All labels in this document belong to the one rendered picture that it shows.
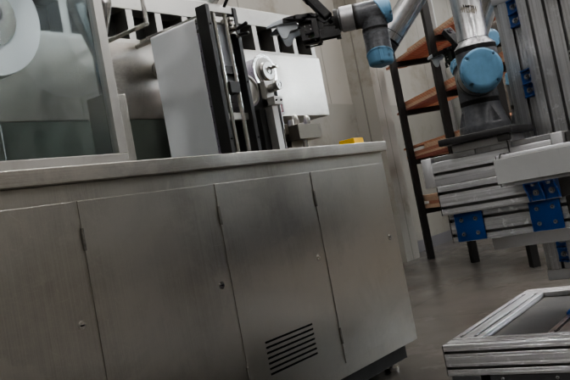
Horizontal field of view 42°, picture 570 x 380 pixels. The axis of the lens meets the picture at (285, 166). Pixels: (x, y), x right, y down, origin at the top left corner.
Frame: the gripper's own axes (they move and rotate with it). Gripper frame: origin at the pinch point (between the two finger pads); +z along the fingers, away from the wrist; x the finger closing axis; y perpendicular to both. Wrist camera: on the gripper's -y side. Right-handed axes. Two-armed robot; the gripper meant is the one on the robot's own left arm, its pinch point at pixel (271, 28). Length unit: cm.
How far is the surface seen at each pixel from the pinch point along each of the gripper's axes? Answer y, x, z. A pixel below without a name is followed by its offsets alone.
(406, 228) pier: 21, 525, -27
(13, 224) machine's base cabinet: 53, -54, 58
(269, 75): -9, 69, 13
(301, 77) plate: -30, 147, 9
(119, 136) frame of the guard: 29, -22, 43
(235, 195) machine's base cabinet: 45, 12, 21
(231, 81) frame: 2.3, 33.6, 21.3
